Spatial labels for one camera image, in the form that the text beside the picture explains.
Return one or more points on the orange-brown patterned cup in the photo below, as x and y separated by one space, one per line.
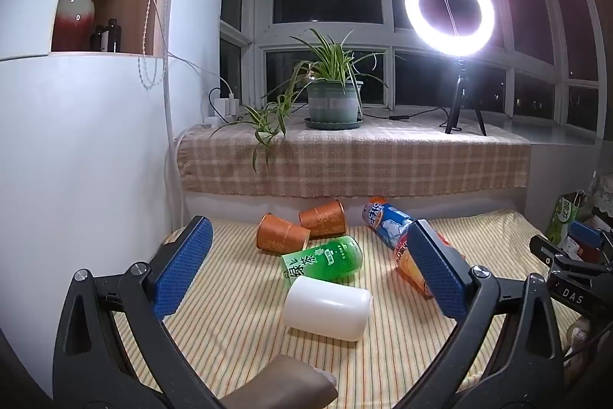
323 219
280 236

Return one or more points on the dark bottle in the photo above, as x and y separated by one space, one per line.
114 36
98 39

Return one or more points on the green pot saucer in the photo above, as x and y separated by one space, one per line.
334 124

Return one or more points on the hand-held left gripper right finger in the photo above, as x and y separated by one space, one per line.
436 270

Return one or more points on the green paper bag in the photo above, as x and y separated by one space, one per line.
562 217

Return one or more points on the white charger plug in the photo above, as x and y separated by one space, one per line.
233 104
220 104

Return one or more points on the spider plant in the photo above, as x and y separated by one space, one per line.
335 64

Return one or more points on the green plant pot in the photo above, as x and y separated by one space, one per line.
334 102

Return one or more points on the blue drink can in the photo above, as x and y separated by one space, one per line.
388 222

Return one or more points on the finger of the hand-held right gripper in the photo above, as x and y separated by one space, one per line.
582 253

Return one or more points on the brown rounded object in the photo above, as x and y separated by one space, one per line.
292 385

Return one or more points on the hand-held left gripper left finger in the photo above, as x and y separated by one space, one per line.
184 265

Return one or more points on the green tea bottle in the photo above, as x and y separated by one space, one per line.
323 263

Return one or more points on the red and white vase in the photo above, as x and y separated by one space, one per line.
74 21

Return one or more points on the striped yellow mat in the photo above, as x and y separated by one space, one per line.
239 318

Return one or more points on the checked beige cloth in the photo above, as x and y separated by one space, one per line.
383 164

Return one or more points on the white cup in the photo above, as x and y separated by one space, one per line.
328 306

